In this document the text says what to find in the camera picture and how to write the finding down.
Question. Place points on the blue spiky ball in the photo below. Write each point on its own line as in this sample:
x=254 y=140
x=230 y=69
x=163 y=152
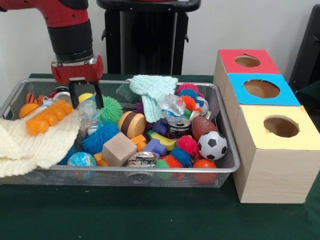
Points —
x=100 y=140

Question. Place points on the black drink can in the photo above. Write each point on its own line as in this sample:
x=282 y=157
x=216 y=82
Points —
x=178 y=130

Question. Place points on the clear plastic bottle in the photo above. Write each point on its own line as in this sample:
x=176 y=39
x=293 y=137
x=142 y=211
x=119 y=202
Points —
x=172 y=105

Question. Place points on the orange toy brick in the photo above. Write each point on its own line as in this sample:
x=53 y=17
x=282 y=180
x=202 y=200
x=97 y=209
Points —
x=42 y=122

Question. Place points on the wooden box with three holes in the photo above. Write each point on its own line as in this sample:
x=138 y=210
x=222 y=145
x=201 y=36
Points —
x=275 y=175

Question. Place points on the black upright bar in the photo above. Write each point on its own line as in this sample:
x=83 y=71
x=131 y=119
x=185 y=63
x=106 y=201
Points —
x=307 y=50

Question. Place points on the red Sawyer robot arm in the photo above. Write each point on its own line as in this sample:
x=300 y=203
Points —
x=70 y=40

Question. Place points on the blue-label plastic bottle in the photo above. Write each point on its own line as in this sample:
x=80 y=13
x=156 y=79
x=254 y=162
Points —
x=86 y=112

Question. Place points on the dark green tablecloth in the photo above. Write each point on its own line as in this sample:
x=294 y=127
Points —
x=125 y=217
x=311 y=91

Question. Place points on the green spiky ball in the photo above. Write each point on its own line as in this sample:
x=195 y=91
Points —
x=110 y=110

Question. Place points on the cream knitted cloth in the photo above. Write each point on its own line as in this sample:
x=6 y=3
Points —
x=37 y=147

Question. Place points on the mint green cloth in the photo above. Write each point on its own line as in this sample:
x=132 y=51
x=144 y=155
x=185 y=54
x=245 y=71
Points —
x=152 y=87

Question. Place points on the shallow mesh bin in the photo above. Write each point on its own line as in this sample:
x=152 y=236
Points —
x=150 y=178

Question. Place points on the plain wooden block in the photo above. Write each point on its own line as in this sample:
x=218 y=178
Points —
x=117 y=150

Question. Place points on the black and white soccer ball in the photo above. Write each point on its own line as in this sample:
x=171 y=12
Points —
x=212 y=145

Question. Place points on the brown toy football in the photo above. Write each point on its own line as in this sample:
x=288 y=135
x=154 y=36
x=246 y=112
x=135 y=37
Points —
x=203 y=127

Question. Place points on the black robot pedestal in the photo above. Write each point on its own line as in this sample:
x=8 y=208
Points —
x=150 y=37

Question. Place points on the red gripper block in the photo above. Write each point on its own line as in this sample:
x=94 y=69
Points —
x=77 y=72

